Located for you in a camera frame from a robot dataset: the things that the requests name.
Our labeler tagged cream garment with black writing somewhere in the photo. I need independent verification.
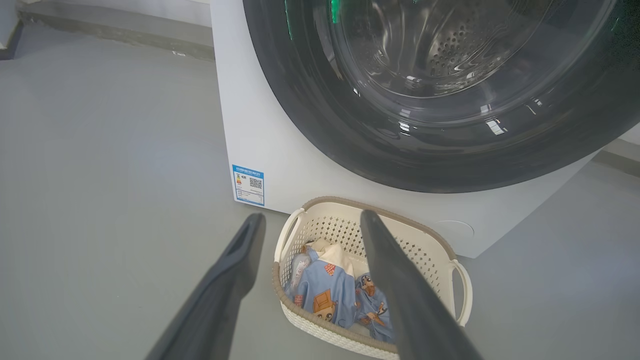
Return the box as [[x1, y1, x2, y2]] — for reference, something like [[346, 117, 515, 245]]
[[305, 238, 371, 282]]

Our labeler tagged round white filter cover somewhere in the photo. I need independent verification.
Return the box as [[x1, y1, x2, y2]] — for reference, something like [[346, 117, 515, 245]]
[[446, 220, 475, 242]]

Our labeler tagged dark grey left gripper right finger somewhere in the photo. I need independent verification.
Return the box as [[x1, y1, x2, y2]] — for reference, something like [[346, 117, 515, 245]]
[[360, 209, 485, 360]]

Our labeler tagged cream perforated laundry basket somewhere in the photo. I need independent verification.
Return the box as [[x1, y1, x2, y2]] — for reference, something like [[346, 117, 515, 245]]
[[272, 196, 473, 360]]

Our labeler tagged blue energy label sticker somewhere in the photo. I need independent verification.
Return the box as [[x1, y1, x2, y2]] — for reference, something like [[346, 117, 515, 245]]
[[231, 164, 265, 207]]

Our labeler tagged dark round washing machine door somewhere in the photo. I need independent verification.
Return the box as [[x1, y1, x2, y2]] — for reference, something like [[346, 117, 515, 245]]
[[242, 0, 640, 194]]

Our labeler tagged stainless steel drum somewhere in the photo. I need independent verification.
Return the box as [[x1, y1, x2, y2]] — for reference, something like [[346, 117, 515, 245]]
[[320, 0, 616, 99]]

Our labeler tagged white washing machine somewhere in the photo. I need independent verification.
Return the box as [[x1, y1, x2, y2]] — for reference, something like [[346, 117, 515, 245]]
[[210, 0, 640, 259]]

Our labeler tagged blue cartoon print garment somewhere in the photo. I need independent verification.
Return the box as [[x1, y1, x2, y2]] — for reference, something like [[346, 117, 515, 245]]
[[285, 245, 358, 330], [354, 272, 397, 345]]

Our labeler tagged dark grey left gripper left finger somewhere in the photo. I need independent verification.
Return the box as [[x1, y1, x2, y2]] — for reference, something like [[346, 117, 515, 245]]
[[145, 213, 267, 360]]

